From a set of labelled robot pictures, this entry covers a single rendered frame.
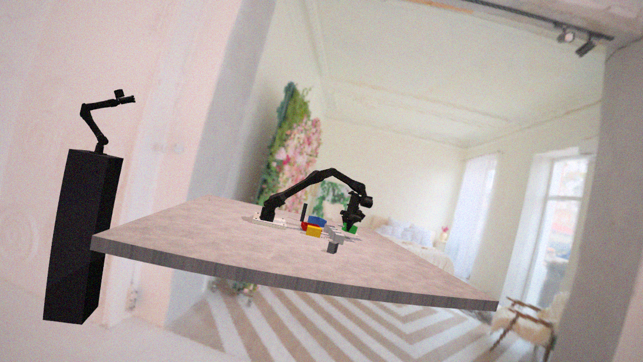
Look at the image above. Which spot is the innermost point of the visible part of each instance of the yellow block with grey metal pin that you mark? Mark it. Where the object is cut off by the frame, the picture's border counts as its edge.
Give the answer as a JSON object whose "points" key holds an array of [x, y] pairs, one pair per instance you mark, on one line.
{"points": [[314, 231]]}

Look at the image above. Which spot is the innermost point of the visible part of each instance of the red tray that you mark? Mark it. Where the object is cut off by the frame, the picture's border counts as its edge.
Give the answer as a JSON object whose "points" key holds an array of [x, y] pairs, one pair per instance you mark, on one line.
{"points": [[304, 225]]}

